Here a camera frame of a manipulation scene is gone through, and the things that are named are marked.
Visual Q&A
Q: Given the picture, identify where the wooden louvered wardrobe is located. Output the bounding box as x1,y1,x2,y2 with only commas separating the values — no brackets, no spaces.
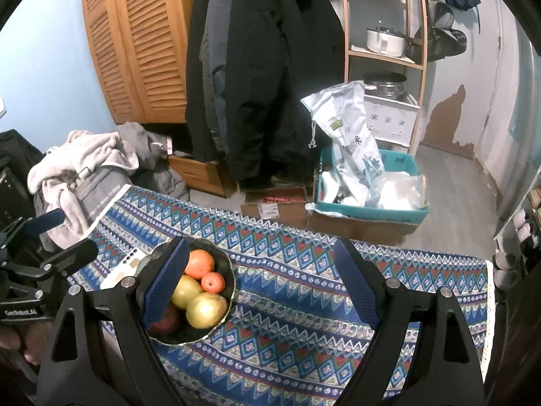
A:
80,0,220,125

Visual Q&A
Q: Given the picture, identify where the small cardboard box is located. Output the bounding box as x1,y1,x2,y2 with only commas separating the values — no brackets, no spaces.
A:
241,184,309,229

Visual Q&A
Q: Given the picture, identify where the black coat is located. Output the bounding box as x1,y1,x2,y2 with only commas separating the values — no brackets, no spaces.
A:
185,0,345,189

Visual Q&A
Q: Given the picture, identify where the yellow green apple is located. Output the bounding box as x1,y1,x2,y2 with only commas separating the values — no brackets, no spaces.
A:
170,276,204,310

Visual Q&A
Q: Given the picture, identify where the green pear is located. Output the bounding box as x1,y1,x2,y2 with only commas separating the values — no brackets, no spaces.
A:
186,293,229,330

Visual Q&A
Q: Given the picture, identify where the white smartphone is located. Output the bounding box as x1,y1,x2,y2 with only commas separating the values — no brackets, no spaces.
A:
100,249,148,290

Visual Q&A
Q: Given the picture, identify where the small tangerine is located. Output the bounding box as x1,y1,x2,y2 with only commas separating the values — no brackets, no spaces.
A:
201,272,226,293

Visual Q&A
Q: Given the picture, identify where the grey jacket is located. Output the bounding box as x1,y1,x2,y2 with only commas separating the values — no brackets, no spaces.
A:
198,0,237,153

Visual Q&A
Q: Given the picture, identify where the grey hoodie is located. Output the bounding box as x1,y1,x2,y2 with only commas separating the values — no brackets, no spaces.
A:
116,122,170,170

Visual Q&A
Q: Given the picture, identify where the dark hanging bag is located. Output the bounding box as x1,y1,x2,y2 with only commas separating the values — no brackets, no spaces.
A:
412,25,468,63

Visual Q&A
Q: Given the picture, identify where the person's left hand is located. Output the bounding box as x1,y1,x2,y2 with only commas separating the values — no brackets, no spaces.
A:
0,322,46,366

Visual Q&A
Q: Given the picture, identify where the blue patterned tablecloth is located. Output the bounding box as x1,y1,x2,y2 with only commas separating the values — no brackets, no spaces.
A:
68,184,497,406

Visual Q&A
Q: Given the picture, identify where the white printed rice bag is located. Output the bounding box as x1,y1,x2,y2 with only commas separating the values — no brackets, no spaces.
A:
301,80,385,204

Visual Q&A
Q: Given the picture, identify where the dark green glass bowl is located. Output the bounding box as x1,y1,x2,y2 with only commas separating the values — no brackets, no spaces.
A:
137,239,236,345

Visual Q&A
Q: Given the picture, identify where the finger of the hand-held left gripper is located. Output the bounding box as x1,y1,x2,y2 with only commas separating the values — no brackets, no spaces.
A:
0,208,65,248
2,238,100,283

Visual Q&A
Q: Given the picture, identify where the group of shoes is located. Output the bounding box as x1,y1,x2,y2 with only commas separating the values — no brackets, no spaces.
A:
494,207,541,290

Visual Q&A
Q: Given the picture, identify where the white cooking pot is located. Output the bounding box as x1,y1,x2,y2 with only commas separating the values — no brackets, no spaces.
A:
366,25,408,57

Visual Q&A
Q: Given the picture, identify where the pile of grey white clothes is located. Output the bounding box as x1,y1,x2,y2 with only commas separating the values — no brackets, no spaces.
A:
27,131,140,238

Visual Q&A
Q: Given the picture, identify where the large cardboard box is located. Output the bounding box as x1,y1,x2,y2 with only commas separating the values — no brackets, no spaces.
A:
306,169,423,246

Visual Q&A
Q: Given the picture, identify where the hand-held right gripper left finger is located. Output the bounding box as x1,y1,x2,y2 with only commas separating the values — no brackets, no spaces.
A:
36,237,191,406

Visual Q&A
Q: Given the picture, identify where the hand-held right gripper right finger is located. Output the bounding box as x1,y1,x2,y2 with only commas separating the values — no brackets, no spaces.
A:
332,237,485,406

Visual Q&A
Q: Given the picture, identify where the grey printed garment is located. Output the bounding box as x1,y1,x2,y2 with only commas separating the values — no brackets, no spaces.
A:
36,165,132,242

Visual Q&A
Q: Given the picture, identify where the white plastic basket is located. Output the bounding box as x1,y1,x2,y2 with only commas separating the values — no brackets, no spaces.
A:
363,93,421,146

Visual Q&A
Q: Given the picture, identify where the wooden shelf unit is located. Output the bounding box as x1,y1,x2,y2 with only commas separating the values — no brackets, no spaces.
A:
340,0,427,153

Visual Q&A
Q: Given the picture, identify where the white door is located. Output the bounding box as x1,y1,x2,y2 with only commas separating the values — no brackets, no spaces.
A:
477,0,529,161

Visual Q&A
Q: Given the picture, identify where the pink red apple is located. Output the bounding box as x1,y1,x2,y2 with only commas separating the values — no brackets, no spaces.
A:
148,304,182,335

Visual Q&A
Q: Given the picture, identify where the wooden drawer box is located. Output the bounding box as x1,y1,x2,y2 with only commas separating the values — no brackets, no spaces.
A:
168,154,237,197

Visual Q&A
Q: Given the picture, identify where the large orange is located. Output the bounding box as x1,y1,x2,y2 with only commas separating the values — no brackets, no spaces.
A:
184,249,216,279

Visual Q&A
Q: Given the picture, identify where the black white hanging bag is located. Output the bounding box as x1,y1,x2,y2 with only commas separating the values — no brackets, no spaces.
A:
427,2,455,35

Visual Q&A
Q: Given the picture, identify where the clear plastic bag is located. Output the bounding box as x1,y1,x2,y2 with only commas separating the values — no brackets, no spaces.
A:
368,171,425,211

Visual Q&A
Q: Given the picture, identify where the metal steamer pot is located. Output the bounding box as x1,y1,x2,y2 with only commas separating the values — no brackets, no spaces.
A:
363,72,408,100

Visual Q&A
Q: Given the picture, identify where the teal plastic bin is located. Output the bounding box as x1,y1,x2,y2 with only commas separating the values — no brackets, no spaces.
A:
315,146,431,225

